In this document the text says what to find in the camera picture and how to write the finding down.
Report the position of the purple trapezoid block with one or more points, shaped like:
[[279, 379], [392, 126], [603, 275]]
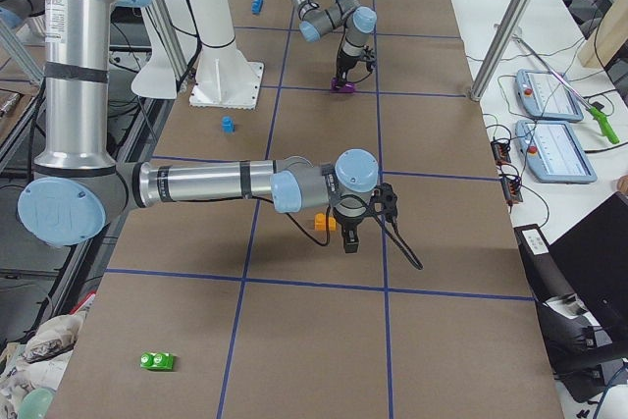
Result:
[[342, 86]]

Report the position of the upper teach pendant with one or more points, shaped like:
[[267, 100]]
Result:
[[543, 96]]

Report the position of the crumpled cloth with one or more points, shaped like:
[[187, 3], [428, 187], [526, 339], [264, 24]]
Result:
[[41, 362]]

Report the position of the aluminium frame post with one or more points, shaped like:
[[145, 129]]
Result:
[[505, 29]]

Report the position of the pale green round object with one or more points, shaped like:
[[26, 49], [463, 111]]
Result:
[[36, 404]]

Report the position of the white pedestal column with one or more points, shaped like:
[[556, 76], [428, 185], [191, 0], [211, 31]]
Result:
[[199, 33]]

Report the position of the lower orange electronics box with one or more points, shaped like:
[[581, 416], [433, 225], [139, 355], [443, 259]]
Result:
[[511, 188]]

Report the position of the upper orange electronics box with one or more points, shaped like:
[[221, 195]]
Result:
[[501, 151]]

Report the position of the green handled grabber tool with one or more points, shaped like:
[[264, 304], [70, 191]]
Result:
[[597, 114]]

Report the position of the lower teach pendant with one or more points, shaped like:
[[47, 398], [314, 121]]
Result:
[[552, 152]]

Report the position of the green block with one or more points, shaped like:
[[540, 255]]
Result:
[[157, 361]]

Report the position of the orange electronics box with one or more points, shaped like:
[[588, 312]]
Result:
[[511, 188], [501, 151]]

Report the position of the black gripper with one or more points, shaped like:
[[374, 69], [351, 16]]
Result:
[[347, 224], [343, 67]]

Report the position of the long blue block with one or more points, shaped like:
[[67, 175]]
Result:
[[257, 6]]

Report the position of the small blue block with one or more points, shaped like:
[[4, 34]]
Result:
[[228, 125]]

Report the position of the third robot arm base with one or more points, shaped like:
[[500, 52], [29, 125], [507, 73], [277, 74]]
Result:
[[16, 13]]

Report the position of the teach pendant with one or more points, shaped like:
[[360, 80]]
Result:
[[552, 152], [543, 96]]

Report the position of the orange trapezoid block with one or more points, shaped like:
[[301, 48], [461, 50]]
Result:
[[323, 223]]

